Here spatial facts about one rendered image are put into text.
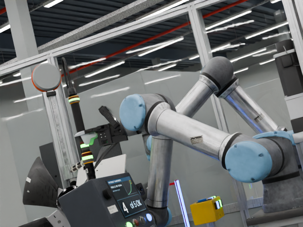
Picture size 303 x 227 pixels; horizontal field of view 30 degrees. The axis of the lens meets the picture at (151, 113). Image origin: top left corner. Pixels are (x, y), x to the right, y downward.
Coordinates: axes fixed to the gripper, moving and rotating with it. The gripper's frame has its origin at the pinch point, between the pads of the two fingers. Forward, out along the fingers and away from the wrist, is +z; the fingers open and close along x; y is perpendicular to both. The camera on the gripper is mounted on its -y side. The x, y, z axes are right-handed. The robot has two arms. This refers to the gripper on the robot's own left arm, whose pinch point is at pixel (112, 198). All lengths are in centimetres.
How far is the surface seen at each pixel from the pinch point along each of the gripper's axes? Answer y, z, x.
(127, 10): -330, 788, -297
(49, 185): 17.6, 29.6, -13.7
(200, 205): -36.3, 7.0, 15.9
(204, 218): -35.8, 6.9, 21.3
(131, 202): 11, -67, 0
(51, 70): -9, 80, -72
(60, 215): 18.8, 18.3, -0.1
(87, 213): 25, -77, -2
